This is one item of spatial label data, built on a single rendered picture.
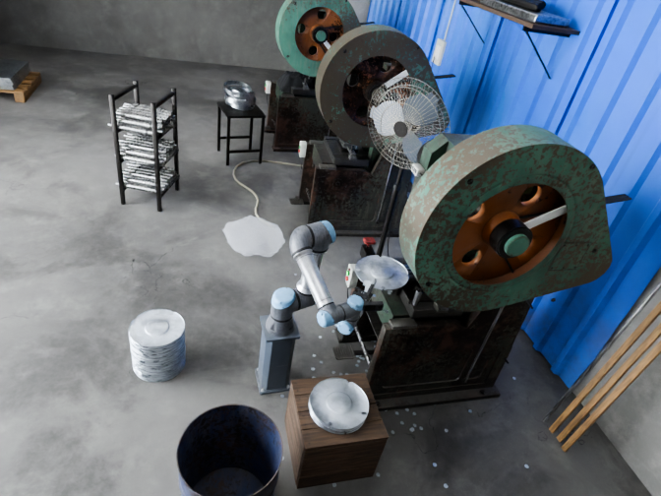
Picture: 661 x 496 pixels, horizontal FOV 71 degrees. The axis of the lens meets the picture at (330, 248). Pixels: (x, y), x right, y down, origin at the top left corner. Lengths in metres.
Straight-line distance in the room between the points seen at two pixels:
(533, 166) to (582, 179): 0.25
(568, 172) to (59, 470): 2.56
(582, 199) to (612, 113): 1.22
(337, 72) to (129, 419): 2.45
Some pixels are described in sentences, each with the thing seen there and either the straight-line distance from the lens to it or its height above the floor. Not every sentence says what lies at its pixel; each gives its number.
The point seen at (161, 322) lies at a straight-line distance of 2.79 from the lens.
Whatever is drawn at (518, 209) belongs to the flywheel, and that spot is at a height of 1.42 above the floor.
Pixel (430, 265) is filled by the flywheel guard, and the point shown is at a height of 1.20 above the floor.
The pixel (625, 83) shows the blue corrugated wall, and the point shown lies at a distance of 3.24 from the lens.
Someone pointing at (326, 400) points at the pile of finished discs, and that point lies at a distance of 2.35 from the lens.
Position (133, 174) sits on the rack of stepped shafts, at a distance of 4.30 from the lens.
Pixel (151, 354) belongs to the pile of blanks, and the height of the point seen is 0.23.
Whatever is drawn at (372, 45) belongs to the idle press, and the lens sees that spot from 3.35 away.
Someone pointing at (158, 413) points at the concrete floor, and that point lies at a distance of 2.77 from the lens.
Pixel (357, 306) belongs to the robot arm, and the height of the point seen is 0.89.
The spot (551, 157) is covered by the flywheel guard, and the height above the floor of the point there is 1.69.
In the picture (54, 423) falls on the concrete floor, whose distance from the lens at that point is 2.85.
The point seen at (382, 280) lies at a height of 0.78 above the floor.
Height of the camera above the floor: 2.25
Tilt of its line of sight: 35 degrees down
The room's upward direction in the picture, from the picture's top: 11 degrees clockwise
